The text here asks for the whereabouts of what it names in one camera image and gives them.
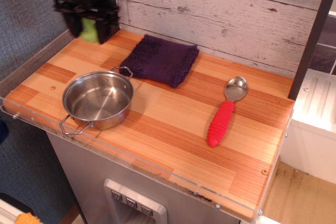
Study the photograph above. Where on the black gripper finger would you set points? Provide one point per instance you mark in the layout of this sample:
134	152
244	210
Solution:
74	24
101	25

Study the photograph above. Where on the green toy vegetable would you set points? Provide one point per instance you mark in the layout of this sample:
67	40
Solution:
89	32

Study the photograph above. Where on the purple folded cloth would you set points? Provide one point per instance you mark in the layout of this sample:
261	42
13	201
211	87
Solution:
161	60

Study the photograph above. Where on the stainless steel pot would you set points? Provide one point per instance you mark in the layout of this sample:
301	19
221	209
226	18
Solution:
98	101

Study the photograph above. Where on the grey toy fridge cabinet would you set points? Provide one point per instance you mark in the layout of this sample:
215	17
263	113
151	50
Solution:
86	172

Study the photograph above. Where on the clear acrylic edge guard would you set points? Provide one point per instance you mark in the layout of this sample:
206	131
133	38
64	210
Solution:
220	202

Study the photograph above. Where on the silver dispenser button panel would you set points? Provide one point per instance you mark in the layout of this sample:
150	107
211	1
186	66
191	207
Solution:
129	206

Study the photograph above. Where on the orange object bottom left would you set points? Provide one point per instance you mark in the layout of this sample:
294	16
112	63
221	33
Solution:
27	218

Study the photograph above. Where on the white toy sink unit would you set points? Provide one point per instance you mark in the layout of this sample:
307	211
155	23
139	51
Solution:
309	145

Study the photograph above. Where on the dark left support post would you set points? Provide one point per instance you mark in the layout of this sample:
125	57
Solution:
113	19

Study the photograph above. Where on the dark support post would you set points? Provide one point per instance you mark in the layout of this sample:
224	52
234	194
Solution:
314	36
113	19

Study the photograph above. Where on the red handled metal spoon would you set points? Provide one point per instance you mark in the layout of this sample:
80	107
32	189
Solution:
234	91

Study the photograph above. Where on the dark right support post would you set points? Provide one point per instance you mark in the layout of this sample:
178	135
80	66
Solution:
314	36

